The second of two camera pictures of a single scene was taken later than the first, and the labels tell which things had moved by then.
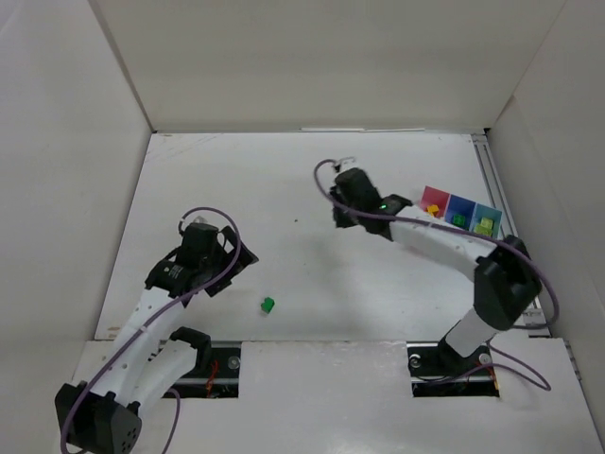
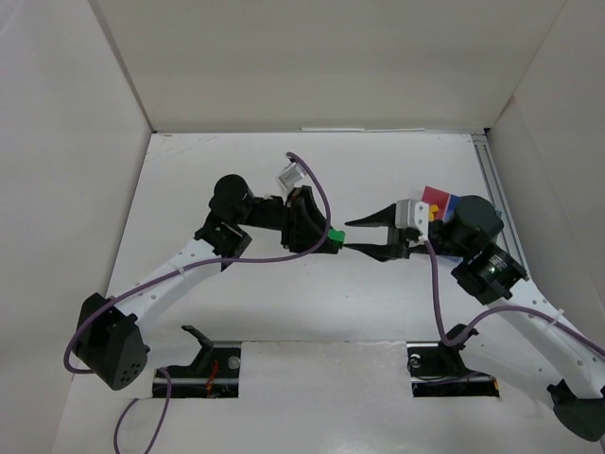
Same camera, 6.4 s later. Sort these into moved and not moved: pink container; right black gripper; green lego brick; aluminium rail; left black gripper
Moved: green lego brick; right black gripper; left black gripper
Not moved: pink container; aluminium rail
